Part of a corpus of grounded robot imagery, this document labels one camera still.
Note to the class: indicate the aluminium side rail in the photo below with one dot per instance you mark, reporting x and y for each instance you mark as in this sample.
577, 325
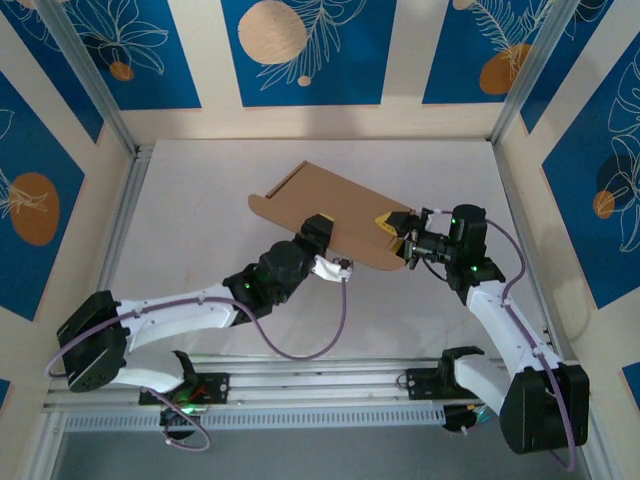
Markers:
125, 200

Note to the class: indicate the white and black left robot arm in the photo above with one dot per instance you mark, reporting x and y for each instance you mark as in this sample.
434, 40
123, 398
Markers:
175, 310

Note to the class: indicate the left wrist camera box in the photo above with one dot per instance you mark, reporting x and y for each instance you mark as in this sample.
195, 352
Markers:
327, 270

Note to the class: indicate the thin aluminium rail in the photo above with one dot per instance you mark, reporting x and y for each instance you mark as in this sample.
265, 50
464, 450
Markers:
320, 139

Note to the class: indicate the brown cardboard box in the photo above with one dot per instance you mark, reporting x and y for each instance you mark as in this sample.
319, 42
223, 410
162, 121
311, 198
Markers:
340, 200

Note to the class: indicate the aluminium frame post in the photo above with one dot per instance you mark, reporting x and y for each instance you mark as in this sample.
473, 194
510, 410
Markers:
540, 65
91, 70

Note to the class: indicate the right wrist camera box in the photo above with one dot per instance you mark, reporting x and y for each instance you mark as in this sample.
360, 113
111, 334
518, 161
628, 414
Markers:
436, 212

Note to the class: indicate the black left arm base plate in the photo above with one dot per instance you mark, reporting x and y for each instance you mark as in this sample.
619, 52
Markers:
220, 387

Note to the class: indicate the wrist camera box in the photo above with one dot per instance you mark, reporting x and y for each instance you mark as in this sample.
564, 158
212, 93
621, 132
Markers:
327, 270
436, 212

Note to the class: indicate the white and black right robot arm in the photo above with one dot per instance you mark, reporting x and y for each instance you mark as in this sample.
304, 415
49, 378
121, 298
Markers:
505, 325

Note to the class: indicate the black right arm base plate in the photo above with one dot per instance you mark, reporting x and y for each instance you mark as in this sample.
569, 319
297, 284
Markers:
420, 385

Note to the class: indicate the aluminium mounting rail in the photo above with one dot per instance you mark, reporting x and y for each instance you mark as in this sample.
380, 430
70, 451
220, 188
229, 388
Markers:
320, 385

